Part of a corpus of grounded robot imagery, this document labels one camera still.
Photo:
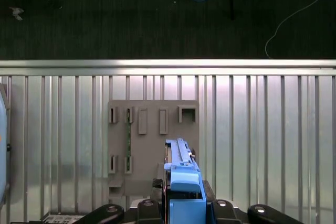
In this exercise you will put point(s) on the pale blue teach pendant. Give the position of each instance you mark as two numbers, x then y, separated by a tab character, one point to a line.
2	155

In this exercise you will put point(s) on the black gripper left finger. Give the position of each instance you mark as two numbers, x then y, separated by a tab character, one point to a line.
149	212

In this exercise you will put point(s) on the hard disk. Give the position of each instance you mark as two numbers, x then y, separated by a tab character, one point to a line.
183	182

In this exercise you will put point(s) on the crumpled white paper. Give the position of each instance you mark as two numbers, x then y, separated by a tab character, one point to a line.
18	12

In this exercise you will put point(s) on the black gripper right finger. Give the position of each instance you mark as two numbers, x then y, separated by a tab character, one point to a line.
223	212

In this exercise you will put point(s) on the grey parts rack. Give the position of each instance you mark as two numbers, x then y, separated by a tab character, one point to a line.
147	150

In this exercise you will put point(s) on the black PC case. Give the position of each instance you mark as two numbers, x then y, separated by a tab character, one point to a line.
60	219

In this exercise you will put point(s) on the green RAM stick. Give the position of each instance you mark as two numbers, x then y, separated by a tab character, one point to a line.
128	140

